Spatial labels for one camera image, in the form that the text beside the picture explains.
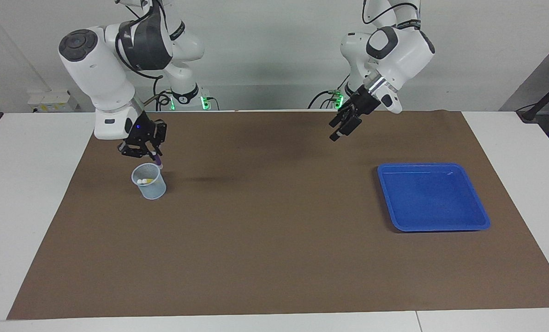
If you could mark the brown table mat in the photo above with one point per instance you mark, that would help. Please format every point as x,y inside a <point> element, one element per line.
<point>274,240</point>

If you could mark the blue plastic tray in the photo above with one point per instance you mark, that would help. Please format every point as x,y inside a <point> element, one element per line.
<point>433,198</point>

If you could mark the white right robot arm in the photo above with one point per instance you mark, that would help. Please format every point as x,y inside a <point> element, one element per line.
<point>99,74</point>

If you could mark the translucent plastic cup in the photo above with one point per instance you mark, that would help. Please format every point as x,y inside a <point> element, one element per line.
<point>154,190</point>

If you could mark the yellow pen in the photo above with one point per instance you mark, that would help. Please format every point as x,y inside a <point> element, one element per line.
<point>148,180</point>

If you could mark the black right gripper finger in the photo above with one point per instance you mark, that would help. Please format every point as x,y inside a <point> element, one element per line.
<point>131,151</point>
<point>157,147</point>

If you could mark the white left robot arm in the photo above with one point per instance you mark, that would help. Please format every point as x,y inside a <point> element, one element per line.
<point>399,50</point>

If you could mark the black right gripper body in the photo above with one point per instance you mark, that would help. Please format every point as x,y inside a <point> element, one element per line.
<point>147,133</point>

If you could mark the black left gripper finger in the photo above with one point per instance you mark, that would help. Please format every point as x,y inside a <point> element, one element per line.
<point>353,125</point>
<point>338,129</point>

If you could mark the purple pen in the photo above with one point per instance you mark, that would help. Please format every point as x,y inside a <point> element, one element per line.
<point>158,162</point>

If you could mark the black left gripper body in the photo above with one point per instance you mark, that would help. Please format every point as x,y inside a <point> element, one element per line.
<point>362,102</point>

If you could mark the white socket box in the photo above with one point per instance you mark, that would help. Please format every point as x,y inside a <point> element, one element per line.
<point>53,101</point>

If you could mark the black stand leg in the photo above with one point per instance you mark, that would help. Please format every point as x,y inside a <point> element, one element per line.
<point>544,99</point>

